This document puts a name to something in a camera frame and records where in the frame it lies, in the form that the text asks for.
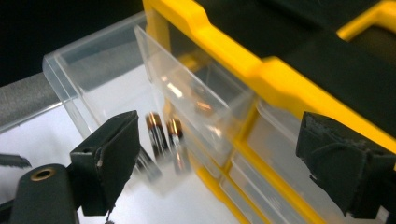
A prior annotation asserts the yellow drawer cabinet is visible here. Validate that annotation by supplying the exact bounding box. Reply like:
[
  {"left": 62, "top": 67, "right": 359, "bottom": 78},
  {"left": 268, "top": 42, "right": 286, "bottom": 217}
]
[{"left": 141, "top": 0, "right": 396, "bottom": 224}]

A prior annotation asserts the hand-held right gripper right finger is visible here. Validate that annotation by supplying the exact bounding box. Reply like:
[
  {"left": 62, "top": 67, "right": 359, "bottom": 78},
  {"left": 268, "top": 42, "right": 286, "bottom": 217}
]
[{"left": 295, "top": 111, "right": 396, "bottom": 218}]

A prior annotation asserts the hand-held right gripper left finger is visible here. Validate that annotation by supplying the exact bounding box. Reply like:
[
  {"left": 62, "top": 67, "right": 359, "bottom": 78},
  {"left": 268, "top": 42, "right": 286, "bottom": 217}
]
[{"left": 69, "top": 109, "right": 140, "bottom": 217}]

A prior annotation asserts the black copper-tipped battery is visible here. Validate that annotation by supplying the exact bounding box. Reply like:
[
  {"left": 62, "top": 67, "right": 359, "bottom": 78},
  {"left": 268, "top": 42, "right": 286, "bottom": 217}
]
[
  {"left": 165, "top": 118, "right": 191, "bottom": 174},
  {"left": 135, "top": 146, "right": 163, "bottom": 183},
  {"left": 145, "top": 111, "right": 171, "bottom": 161}
]

